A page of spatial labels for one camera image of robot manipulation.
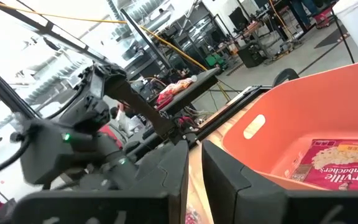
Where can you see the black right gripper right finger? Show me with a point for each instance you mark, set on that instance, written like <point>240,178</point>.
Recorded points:
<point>228,186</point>

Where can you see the red popcorn bag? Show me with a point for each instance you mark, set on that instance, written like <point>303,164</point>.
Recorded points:
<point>337,174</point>

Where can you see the orange snack bag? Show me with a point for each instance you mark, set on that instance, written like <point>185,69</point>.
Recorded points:
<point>180,84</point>

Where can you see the red stool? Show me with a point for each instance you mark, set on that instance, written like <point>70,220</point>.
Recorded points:
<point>322,17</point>

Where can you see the red snack bag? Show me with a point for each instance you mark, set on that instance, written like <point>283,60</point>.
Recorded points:
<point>164,99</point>

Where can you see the person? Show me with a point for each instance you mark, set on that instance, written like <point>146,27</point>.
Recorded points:
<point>126,119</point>
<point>303,11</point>

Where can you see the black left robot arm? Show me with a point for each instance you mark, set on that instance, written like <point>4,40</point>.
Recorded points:
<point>135,102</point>

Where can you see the black desk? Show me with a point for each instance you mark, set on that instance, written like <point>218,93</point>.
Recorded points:
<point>197,87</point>

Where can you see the black box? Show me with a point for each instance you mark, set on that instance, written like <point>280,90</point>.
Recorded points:
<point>250,56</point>

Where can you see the orange plastic basket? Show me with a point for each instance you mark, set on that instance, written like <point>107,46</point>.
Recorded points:
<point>306,109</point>

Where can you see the black overhead rig beam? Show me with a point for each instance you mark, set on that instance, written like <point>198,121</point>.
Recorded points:
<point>11,93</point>

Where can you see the green machine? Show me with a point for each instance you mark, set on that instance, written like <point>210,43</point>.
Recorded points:
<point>216,60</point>

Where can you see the black chair back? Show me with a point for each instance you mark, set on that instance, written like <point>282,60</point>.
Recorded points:
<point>286,76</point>

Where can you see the black aluminium table frame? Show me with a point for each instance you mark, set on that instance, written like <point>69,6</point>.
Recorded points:
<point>228,109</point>

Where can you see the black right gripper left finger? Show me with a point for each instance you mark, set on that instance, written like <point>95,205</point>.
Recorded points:
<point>160,186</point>

